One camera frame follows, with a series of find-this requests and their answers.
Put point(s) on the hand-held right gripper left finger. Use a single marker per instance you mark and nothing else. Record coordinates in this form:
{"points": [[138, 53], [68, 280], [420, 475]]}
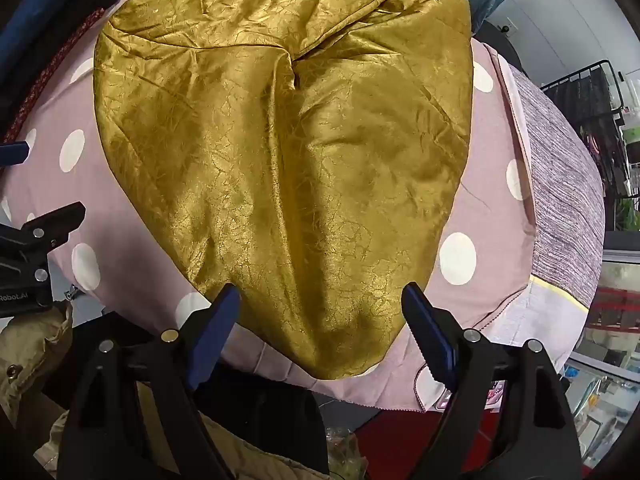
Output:
{"points": [[215, 330]]}

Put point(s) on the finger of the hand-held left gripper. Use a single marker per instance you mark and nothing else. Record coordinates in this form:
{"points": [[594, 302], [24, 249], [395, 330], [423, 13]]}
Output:
{"points": [[50, 227], [14, 153]]}

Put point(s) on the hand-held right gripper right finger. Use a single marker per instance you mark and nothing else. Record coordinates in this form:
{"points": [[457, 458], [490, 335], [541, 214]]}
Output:
{"points": [[430, 330]]}

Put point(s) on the gold satin garment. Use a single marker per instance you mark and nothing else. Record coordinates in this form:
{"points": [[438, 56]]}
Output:
{"points": [[280, 160]]}

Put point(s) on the beige jacket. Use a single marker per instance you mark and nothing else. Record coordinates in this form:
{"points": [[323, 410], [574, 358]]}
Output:
{"points": [[30, 350]]}

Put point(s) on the phone with pink case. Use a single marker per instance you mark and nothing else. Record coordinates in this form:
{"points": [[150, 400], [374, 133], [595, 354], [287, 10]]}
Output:
{"points": [[494, 391]]}

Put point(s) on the red patterned cloth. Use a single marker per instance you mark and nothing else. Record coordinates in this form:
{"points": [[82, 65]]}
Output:
{"points": [[50, 66]]}

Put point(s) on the black cloth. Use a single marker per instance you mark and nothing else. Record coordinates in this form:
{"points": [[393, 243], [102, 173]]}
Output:
{"points": [[270, 420]]}

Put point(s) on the pink polka dot blanket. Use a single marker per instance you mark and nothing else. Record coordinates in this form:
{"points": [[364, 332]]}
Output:
{"points": [[487, 220]]}

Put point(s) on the dark blue clothing pile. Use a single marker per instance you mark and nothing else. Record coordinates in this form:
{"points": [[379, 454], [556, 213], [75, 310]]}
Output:
{"points": [[45, 5]]}

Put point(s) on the clear plastic bag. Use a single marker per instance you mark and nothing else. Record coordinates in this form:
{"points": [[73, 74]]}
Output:
{"points": [[342, 455]]}

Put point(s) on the glass display case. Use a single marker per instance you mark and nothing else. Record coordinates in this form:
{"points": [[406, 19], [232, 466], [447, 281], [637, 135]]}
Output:
{"points": [[615, 310]]}

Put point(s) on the green plant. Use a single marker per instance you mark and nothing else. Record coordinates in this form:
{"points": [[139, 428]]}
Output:
{"points": [[627, 210]]}

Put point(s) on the black chair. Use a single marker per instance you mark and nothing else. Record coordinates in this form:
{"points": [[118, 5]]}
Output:
{"points": [[500, 47]]}

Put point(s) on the wall socket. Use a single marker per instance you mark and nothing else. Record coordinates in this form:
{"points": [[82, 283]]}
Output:
{"points": [[507, 25]]}

